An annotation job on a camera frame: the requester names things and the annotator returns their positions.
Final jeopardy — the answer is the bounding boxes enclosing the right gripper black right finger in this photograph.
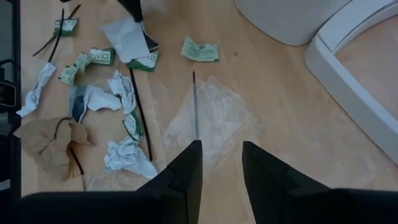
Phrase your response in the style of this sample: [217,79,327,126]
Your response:
[242,140,335,224]

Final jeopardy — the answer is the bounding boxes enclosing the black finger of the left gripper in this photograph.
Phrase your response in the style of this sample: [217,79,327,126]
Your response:
[116,0,144,23]

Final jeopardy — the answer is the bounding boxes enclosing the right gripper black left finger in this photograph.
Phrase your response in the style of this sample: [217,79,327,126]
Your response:
[138,139,203,224]

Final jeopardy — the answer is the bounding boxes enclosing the white paper sheet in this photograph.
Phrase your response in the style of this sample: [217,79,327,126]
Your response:
[100,15,151,64]

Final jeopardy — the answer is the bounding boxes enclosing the white wrapper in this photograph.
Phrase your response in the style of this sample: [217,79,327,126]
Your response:
[108,70,137,115]
[67,85,123,124]
[103,136,159,180]

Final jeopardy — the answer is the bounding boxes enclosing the clear plastic sheet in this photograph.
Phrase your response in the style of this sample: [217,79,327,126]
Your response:
[160,75,259,166]

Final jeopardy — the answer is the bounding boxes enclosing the black zip tie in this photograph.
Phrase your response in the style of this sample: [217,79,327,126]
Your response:
[32,4,82,58]
[192,70,200,141]
[128,67,154,162]
[47,8,65,63]

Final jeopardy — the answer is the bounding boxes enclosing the twisted white tissue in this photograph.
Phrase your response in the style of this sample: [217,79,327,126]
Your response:
[15,61,57,118]

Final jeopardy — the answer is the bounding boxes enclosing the white swing bin lid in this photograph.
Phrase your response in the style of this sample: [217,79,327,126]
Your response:
[303,0,398,165]

